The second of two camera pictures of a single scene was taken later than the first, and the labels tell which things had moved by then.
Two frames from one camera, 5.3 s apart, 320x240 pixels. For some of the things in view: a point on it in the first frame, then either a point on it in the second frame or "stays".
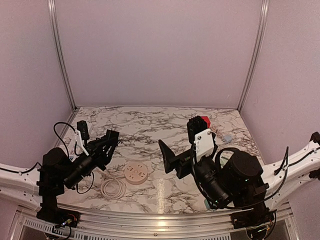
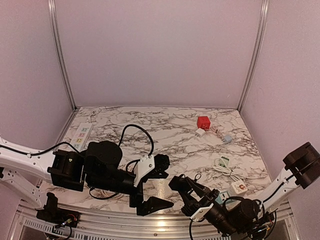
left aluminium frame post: [60, 53] stays
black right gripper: [170, 161] → [207, 200]
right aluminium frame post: [264, 21] stays
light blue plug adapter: [227, 139] stays
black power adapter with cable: [111, 134] → [181, 184]
